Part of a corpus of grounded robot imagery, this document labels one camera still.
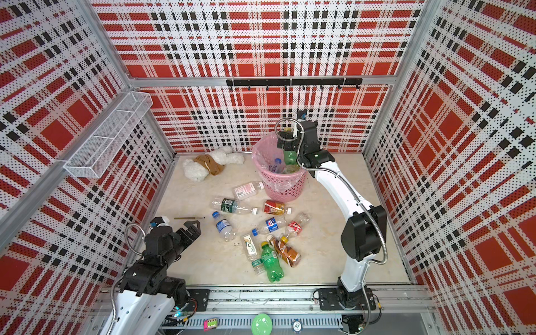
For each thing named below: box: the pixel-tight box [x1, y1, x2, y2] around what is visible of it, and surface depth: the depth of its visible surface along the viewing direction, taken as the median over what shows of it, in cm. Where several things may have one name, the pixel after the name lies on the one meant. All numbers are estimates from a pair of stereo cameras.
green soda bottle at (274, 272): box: [261, 241, 285, 283], surface depth 80 cm
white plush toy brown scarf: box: [182, 145, 245, 183], surface depth 109 cm
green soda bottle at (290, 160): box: [283, 150, 301, 174], surface depth 90 cm
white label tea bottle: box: [242, 234, 259, 261], surface depth 83 cm
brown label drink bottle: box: [265, 234, 302, 268], surface depth 82 cm
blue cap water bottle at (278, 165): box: [274, 157, 282, 174], surface depth 101 cm
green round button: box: [251, 313, 273, 335], surface depth 67 cm
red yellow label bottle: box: [263, 199, 287, 216], surface depth 95 cm
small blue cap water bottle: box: [212, 210, 236, 242], surface depth 89 cm
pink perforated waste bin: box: [256, 163, 308, 203], surface depth 86 cm
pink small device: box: [203, 317, 219, 332], surface depth 69 cm
